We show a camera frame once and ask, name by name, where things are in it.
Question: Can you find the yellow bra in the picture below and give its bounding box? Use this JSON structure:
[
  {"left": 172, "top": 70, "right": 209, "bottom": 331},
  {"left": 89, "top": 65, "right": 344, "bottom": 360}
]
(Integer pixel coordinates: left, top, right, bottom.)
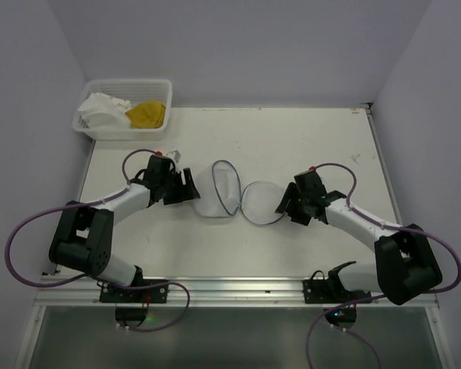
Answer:
[{"left": 125, "top": 100, "right": 166, "bottom": 129}]

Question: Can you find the white bra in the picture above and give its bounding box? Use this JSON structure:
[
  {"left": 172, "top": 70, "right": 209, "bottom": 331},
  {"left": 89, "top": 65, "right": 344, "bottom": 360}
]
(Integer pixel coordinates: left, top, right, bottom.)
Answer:
[{"left": 78, "top": 92, "right": 132, "bottom": 130}]

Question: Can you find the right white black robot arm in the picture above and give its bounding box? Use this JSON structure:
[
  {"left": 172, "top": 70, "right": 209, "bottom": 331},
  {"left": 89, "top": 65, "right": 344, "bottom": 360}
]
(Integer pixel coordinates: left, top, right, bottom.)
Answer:
[{"left": 275, "top": 171, "right": 443, "bottom": 305}]

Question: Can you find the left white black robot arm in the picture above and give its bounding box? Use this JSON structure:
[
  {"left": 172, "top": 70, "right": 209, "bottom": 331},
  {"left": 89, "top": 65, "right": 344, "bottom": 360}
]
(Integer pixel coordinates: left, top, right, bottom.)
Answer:
[{"left": 48, "top": 151, "right": 200, "bottom": 291}]

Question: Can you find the white plastic mesh basket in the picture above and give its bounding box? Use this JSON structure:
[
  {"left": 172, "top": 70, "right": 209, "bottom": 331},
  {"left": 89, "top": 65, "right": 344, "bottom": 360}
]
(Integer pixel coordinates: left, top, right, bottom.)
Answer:
[{"left": 72, "top": 78, "right": 173, "bottom": 141}]

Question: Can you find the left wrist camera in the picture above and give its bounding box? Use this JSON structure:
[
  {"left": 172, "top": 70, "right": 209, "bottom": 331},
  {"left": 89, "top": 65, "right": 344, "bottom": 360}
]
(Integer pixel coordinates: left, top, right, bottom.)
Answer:
[{"left": 157, "top": 150, "right": 181, "bottom": 164}]

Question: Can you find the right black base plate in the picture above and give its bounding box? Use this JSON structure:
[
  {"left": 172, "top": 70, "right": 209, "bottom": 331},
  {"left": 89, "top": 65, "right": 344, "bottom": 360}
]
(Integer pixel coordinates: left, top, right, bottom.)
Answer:
[{"left": 303, "top": 271, "right": 371, "bottom": 304}]

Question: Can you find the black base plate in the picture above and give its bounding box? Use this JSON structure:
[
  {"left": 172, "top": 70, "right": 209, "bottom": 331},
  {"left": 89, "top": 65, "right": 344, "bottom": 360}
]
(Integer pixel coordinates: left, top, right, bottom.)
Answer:
[
  {"left": 303, "top": 271, "right": 371, "bottom": 304},
  {"left": 97, "top": 279, "right": 167, "bottom": 304}
]

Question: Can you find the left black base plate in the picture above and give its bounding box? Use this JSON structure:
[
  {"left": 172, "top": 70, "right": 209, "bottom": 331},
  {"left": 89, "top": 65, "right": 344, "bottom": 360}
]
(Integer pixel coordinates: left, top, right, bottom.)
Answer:
[{"left": 97, "top": 279, "right": 167, "bottom": 304}]

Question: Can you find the aluminium mounting rail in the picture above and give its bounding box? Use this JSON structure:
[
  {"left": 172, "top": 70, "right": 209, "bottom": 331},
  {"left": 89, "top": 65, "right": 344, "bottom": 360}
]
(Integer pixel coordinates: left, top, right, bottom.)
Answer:
[{"left": 33, "top": 273, "right": 435, "bottom": 308}]

